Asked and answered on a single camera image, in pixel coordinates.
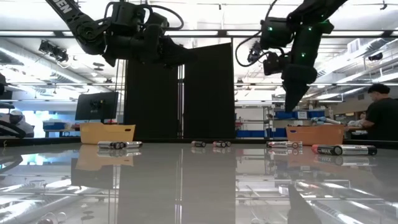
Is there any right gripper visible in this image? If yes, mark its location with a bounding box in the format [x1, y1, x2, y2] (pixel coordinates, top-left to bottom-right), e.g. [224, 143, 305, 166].
[280, 19, 336, 113]

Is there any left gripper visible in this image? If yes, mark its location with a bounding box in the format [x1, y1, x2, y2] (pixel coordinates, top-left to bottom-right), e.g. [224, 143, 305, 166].
[101, 24, 199, 68]

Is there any grey rolled tube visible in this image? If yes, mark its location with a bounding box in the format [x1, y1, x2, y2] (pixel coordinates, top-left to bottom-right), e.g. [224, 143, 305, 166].
[310, 116, 342, 126]

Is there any black folding screen panel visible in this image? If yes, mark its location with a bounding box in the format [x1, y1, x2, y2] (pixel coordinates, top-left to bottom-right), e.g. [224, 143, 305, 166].
[123, 45, 182, 140]
[182, 42, 236, 140]

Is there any right cardboard box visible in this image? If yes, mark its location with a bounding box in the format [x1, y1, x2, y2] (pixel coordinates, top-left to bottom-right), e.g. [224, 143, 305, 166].
[285, 124, 346, 146]

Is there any person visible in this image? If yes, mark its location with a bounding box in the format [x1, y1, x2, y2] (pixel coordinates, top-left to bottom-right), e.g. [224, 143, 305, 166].
[347, 83, 398, 141]
[0, 108, 34, 138]

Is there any black computer monitor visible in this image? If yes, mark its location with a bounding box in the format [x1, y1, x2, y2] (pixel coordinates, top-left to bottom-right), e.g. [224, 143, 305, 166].
[74, 91, 120, 124]

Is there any yellow plastic bin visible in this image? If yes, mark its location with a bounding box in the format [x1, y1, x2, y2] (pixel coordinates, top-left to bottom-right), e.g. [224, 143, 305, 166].
[79, 122, 137, 146]

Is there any black ceiling spotlight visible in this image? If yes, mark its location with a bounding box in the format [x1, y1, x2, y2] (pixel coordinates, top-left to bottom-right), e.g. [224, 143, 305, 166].
[38, 39, 70, 63]

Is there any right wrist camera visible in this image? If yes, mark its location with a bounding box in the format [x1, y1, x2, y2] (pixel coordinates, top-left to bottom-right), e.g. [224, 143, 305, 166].
[262, 50, 289, 77]

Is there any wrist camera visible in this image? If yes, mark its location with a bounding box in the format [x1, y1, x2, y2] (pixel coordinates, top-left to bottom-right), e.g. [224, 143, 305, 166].
[109, 1, 171, 41]
[262, 50, 289, 77]

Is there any black overhead frame bar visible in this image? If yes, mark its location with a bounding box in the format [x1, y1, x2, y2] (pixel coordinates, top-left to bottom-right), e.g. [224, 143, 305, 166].
[0, 29, 398, 39]

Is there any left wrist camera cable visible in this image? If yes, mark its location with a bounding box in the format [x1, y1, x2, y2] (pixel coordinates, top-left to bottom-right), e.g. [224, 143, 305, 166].
[104, 1, 185, 32]

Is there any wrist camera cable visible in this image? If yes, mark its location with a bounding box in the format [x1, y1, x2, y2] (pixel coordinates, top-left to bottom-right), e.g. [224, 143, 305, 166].
[234, 0, 280, 68]
[104, 1, 185, 32]

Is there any black overhead camera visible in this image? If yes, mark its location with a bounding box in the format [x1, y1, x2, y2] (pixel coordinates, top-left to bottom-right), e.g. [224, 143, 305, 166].
[247, 40, 266, 64]

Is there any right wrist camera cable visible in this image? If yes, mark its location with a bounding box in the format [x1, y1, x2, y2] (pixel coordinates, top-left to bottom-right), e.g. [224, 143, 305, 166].
[234, 0, 280, 68]

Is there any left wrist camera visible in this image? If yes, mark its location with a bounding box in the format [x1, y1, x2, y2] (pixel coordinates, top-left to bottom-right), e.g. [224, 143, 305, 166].
[109, 1, 171, 41]

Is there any black hanging cable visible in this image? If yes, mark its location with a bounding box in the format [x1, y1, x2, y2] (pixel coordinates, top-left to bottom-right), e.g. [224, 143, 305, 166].
[113, 58, 127, 94]

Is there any black table frame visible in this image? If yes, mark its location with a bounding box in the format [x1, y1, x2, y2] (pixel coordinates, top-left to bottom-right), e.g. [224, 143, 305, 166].
[0, 136, 398, 149]

